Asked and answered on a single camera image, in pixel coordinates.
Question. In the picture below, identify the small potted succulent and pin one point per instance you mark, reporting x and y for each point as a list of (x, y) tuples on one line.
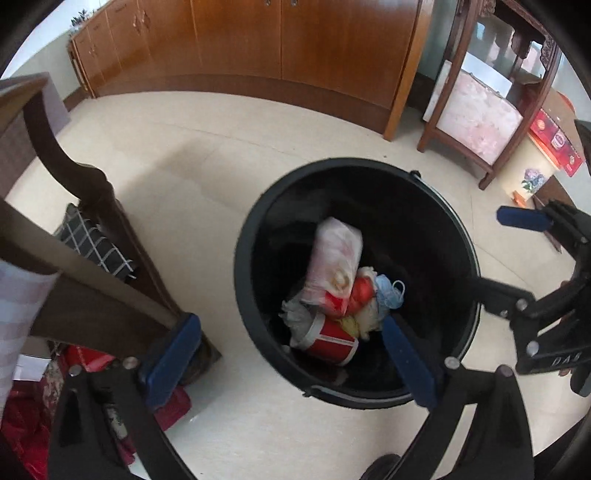
[(78, 21)]

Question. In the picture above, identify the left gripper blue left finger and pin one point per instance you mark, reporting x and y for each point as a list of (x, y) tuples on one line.
[(166, 361)]

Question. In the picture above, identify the yellow cloth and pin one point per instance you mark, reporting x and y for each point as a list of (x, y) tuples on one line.
[(352, 327)]

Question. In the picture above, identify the black checkered cushion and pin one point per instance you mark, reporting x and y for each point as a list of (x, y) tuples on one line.
[(86, 238)]

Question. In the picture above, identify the black plastic bucket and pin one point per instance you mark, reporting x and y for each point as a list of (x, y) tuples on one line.
[(410, 233)]

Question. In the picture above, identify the red cloth under table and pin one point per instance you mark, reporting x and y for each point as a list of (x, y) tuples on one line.
[(26, 424)]

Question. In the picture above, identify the brown paper bag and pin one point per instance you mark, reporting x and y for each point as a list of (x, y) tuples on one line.
[(297, 317)]

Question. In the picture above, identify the cardboard box with red packs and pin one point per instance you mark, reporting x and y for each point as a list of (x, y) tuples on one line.
[(554, 127)]

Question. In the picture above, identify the white tissue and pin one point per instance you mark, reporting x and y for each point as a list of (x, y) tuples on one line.
[(369, 318)]

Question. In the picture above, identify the pink floral bag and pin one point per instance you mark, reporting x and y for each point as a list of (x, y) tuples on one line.
[(478, 113)]

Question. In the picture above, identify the floral cream waste bin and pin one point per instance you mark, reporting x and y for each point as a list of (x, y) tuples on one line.
[(526, 172)]

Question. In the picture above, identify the carved wooden side stand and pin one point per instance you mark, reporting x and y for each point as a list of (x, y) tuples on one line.
[(498, 68)]

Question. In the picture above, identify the red mesh bag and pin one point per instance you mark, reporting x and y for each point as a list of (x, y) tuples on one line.
[(362, 292)]

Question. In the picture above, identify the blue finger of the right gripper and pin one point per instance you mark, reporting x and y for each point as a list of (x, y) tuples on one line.
[(527, 219), (500, 299)]

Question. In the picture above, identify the pink white snack bag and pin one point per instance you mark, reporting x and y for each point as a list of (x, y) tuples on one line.
[(332, 270)]

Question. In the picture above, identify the patterned red rug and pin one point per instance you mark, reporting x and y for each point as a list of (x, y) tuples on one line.
[(51, 385)]

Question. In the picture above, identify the brown tile sample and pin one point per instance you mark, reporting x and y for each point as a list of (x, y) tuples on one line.
[(561, 231)]

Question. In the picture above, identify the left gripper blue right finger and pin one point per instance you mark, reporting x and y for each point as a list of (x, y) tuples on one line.
[(418, 377)]

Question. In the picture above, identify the long wooden sideboard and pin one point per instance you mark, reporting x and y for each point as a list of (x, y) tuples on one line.
[(355, 60)]

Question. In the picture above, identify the light blue face mask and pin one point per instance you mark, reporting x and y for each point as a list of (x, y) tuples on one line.
[(389, 295)]

